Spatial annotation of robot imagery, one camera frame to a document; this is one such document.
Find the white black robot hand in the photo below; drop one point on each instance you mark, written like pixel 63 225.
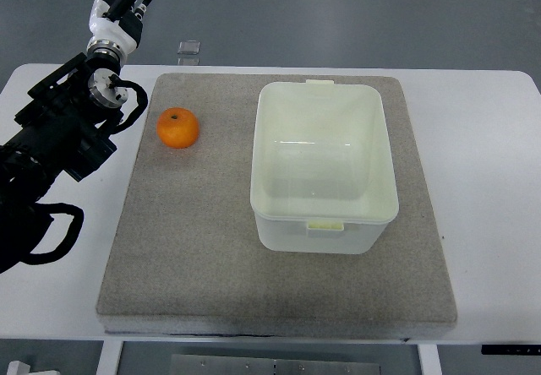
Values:
pixel 119 22

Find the orange fruit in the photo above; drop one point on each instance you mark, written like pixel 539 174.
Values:
pixel 177 128

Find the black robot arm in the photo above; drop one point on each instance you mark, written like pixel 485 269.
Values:
pixel 67 126

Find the white plastic box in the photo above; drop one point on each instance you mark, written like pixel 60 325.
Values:
pixel 322 176

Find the small clear plastic piece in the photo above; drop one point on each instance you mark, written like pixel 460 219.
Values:
pixel 188 48

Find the grey foam mat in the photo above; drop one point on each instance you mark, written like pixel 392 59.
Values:
pixel 187 258

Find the grey metal plate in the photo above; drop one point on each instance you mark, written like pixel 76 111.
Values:
pixel 193 364

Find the small white block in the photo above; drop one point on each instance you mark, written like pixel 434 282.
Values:
pixel 18 368

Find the black control panel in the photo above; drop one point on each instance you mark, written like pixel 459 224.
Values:
pixel 511 350

